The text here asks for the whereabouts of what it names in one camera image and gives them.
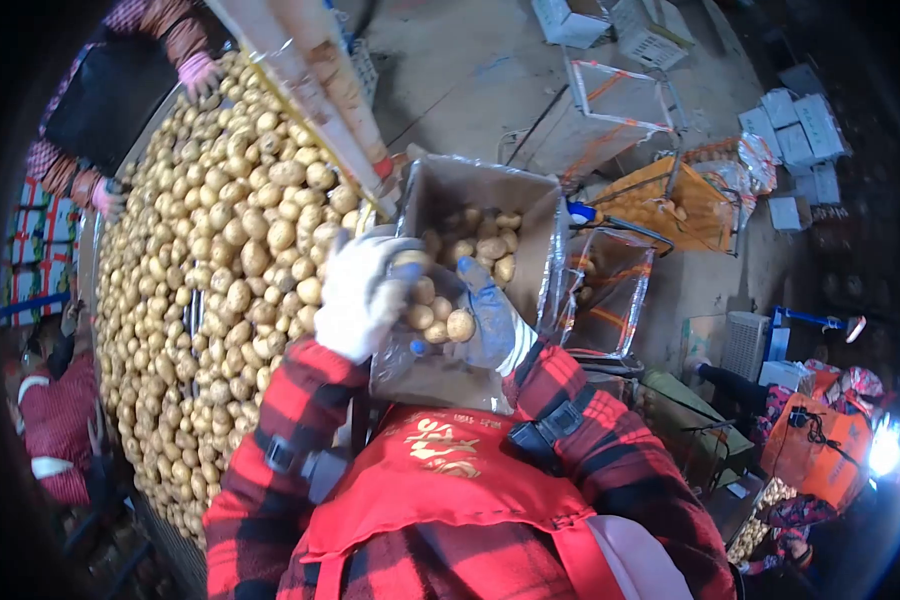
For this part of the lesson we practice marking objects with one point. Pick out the person's left hand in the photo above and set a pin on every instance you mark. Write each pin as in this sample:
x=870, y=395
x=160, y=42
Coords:
x=352, y=300

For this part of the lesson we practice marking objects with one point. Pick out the person's right hand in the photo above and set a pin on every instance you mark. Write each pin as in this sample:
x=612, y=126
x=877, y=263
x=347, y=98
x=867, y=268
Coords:
x=495, y=330

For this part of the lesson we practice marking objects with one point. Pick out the person's right fingers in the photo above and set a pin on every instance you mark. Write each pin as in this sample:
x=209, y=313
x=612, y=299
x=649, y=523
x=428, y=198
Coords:
x=439, y=349

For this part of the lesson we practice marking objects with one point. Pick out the person's left fingers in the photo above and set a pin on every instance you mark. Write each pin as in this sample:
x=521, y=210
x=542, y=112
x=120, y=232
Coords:
x=379, y=251

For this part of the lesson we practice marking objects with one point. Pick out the person's right thumb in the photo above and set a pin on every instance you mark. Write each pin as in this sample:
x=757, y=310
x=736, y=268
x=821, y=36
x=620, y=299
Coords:
x=476, y=289

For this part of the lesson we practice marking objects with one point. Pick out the small round potato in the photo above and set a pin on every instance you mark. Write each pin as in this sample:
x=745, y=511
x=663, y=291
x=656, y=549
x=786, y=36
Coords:
x=420, y=316
x=442, y=307
x=461, y=325
x=411, y=259
x=436, y=332
x=423, y=290

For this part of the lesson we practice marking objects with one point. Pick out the heap of pale potatoes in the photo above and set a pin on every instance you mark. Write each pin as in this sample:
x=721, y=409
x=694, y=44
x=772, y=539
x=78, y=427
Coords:
x=487, y=244

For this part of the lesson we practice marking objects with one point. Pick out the clear plastic bag liner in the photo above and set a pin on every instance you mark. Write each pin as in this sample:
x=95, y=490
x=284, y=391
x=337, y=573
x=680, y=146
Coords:
x=549, y=277

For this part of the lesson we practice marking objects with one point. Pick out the brown cardboard box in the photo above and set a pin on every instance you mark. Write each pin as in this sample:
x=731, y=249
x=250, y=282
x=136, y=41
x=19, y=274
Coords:
x=487, y=187

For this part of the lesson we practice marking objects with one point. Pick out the plastic lined cardboard box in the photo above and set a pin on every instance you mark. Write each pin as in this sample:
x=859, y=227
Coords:
x=607, y=292

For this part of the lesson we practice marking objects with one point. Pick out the black wrist band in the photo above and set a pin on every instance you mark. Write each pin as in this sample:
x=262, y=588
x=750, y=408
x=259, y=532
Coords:
x=277, y=454
x=551, y=427

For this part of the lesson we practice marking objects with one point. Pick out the pile of yellow potatoes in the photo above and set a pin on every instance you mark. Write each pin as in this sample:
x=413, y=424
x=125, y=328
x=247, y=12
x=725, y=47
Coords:
x=759, y=517
x=217, y=247

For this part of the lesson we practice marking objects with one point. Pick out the person's body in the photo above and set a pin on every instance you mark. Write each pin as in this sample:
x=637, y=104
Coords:
x=435, y=517

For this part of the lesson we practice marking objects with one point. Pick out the beige conveyor chute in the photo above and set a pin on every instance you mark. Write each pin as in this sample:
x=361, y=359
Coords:
x=322, y=82

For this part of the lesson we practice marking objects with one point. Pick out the orange mesh bag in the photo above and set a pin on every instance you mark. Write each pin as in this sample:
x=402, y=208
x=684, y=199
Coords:
x=667, y=202

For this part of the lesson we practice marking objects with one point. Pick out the metal sorting table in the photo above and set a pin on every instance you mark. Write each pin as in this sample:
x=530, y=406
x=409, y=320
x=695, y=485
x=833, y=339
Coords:
x=169, y=544

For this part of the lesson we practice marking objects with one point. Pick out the stack of printed cartons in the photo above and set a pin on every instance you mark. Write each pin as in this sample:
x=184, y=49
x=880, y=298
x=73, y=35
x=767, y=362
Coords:
x=39, y=247

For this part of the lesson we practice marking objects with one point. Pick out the stack of white cartons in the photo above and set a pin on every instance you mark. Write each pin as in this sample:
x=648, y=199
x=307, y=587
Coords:
x=795, y=139

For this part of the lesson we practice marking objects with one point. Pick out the metal bag holder frame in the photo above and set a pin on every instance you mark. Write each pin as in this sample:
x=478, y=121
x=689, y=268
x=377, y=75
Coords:
x=622, y=94

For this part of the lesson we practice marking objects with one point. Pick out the blue metal frame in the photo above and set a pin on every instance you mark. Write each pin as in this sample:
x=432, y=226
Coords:
x=787, y=319

